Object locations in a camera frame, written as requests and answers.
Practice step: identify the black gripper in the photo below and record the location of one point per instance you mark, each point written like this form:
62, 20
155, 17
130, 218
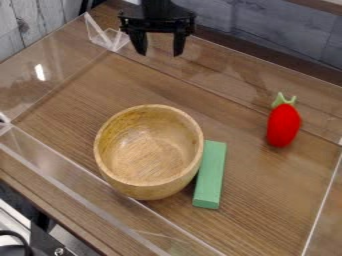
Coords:
175, 20

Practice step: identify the red plush fruit green stem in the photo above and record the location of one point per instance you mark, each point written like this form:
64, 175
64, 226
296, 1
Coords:
284, 121

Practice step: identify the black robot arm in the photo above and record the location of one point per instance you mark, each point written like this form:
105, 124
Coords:
151, 5

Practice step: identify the wooden bowl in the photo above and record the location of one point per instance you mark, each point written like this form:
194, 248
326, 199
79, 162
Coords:
149, 149

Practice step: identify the green rectangular block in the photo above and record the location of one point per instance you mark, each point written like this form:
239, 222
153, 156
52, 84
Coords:
210, 176

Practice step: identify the clear acrylic corner bracket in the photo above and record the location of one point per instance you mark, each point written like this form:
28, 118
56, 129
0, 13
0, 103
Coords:
107, 38

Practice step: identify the clear acrylic tray wall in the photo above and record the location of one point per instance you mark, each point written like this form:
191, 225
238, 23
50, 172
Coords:
64, 85

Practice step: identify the black metal stand bracket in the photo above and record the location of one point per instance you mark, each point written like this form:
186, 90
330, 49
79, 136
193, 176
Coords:
44, 244

